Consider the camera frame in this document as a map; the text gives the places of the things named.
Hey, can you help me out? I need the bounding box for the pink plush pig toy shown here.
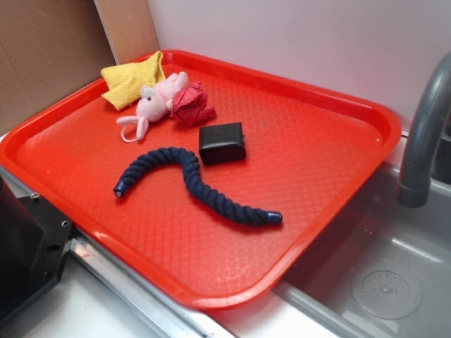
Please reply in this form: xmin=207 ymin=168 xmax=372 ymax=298
xmin=116 ymin=72 xmax=189 ymax=143

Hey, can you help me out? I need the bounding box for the red plastic tray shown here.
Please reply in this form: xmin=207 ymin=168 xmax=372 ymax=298
xmin=1 ymin=51 xmax=401 ymax=309

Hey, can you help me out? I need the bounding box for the grey plastic sink basin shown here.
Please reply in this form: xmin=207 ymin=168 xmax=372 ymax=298
xmin=225 ymin=165 xmax=450 ymax=337

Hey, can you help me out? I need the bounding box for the yellow cloth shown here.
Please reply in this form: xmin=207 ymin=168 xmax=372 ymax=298
xmin=100 ymin=51 xmax=166 ymax=111

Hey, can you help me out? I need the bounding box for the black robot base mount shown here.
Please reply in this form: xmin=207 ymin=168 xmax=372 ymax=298
xmin=1 ymin=180 xmax=75 ymax=326

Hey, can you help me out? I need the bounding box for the grey sink faucet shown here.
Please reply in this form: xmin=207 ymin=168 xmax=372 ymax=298
xmin=396 ymin=54 xmax=450 ymax=208

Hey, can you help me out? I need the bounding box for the brown cardboard panel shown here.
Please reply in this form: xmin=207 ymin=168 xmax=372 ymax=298
xmin=1 ymin=1 xmax=159 ymax=134

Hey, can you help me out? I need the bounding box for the black box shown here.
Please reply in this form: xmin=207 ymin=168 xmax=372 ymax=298
xmin=199 ymin=123 xmax=247 ymax=165

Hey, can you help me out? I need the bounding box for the dark blue twisted rope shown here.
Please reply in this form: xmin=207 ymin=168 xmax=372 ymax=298
xmin=113 ymin=147 xmax=284 ymax=227

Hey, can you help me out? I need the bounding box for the red crumpled cloth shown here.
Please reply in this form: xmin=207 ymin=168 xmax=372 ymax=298
xmin=170 ymin=82 xmax=216 ymax=125

